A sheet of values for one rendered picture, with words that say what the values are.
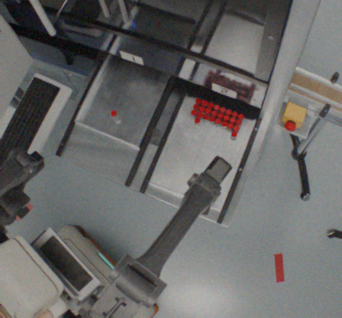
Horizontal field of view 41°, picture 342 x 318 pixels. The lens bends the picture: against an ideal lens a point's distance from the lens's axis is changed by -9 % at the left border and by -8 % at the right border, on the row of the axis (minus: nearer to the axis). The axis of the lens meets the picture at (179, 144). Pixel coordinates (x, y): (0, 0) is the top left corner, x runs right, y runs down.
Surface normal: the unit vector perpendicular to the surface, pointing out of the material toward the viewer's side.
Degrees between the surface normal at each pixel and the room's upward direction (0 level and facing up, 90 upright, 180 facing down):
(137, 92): 0
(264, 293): 0
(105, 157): 0
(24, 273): 43
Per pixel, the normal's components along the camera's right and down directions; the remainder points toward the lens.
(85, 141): -0.05, -0.25
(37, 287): 0.44, -0.65
